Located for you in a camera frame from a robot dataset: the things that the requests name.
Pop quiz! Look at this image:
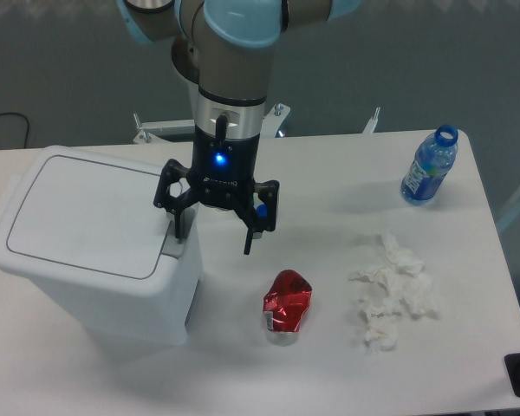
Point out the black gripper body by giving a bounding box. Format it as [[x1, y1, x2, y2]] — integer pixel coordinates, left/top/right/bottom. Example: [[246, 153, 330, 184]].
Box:
[[186, 127, 259, 210]]

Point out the blue bottle cap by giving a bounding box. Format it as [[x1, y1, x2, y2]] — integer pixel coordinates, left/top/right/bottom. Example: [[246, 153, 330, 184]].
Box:
[[256, 204, 268, 218]]

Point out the crumpled white tissue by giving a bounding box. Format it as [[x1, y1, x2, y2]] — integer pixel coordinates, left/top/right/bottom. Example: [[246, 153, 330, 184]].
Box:
[[349, 230, 440, 352]]

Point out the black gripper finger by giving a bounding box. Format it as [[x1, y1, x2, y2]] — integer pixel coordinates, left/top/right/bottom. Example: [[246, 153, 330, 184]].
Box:
[[234, 180, 280, 255], [153, 159, 195, 239]]

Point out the black cable on floor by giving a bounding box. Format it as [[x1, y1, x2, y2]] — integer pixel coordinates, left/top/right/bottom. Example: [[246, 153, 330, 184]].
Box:
[[0, 112, 30, 149]]

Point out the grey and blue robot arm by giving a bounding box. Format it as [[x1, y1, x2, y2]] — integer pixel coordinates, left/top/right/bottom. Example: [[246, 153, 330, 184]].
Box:
[[118, 0, 358, 241]]

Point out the white plastic trash can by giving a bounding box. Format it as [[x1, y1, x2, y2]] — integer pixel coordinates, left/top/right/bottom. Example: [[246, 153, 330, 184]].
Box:
[[0, 146, 203, 346]]

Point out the crushed red can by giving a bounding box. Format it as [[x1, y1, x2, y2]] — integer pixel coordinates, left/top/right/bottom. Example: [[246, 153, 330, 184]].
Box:
[[263, 270, 313, 347]]

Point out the blue plastic water bottle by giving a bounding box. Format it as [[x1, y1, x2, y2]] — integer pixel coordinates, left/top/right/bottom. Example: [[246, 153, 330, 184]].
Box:
[[400, 124, 458, 206]]

